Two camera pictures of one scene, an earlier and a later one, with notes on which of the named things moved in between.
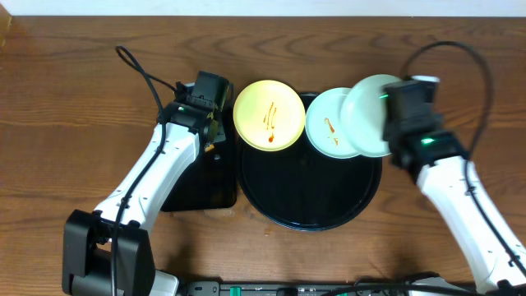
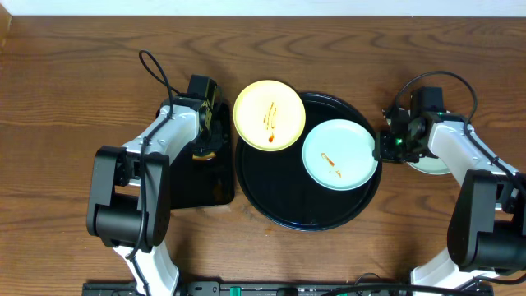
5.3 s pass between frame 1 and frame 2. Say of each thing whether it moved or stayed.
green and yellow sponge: moved
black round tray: stayed
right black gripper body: stayed
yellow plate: stayed
